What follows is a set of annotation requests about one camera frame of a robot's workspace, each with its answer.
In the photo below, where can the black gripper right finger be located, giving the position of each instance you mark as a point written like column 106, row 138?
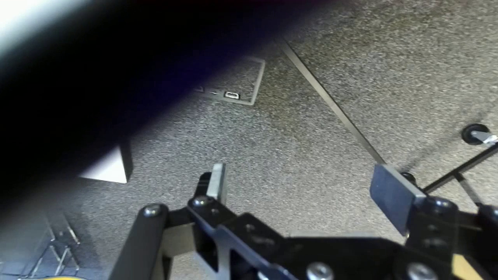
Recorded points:
column 394, row 199

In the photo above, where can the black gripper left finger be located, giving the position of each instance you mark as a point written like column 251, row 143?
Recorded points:
column 217, row 180

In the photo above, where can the floor outlet box cover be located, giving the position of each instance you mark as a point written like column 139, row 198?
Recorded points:
column 243, row 82

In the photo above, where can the black wheeled stand base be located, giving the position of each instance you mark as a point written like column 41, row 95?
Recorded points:
column 475, row 134

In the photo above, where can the yellow chair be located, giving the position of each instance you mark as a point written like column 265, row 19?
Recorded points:
column 68, row 278

